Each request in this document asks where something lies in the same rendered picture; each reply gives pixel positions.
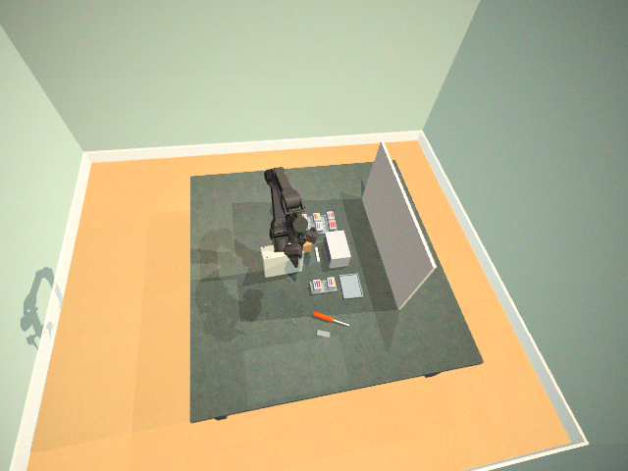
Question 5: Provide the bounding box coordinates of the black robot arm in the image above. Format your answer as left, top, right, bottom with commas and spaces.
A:
264, 167, 318, 252

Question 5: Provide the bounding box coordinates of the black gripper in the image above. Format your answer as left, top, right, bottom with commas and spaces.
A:
284, 227, 306, 268

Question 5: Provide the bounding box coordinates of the large grey flat panel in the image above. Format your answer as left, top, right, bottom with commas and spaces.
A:
362, 140, 437, 310

